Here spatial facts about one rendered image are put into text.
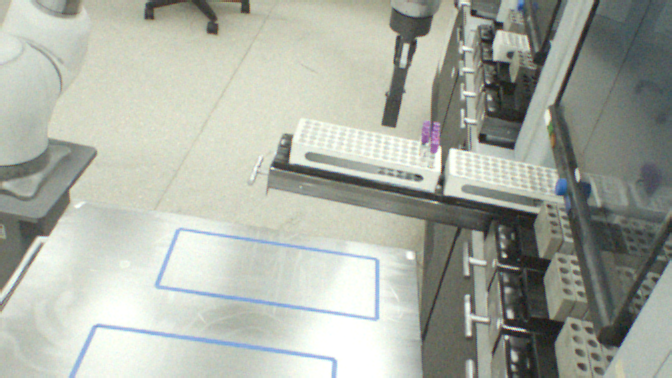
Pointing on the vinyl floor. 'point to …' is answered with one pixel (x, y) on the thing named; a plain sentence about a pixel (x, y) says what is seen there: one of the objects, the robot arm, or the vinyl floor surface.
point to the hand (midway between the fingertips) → (391, 109)
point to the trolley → (206, 302)
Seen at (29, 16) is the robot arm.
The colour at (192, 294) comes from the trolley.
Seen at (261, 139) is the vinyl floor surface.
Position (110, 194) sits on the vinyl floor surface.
